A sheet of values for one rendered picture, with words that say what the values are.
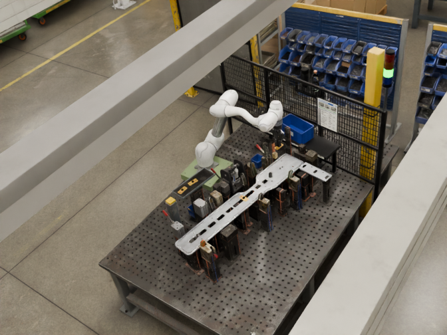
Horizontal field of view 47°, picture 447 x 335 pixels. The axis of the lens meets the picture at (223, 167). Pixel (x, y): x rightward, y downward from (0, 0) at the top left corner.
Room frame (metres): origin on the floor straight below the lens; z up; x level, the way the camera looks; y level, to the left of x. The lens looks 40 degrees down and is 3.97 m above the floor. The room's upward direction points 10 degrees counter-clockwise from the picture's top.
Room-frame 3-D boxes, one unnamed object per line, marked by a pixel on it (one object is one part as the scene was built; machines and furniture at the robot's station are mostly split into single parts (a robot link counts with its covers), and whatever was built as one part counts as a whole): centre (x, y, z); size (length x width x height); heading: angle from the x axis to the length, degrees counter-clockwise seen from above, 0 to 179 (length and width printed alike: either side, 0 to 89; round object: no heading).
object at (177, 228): (2.81, 0.44, 0.88); 0.11 x 0.10 x 0.36; 39
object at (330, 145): (3.76, -0.70, 1.01); 0.90 x 0.22 x 0.03; 39
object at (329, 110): (3.60, -0.98, 1.30); 0.23 x 0.02 x 0.31; 39
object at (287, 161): (3.03, -0.11, 1.00); 1.38 x 0.22 x 0.02; 129
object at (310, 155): (3.41, -0.78, 0.88); 0.08 x 0.08 x 0.36; 39
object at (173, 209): (3.00, 0.47, 0.92); 0.08 x 0.08 x 0.44; 39
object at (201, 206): (2.97, 0.24, 0.90); 0.13 x 0.10 x 0.41; 39
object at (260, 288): (3.29, -0.27, 0.68); 2.56 x 1.61 x 0.04; 138
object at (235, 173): (3.27, -0.07, 0.94); 0.18 x 0.13 x 0.49; 129
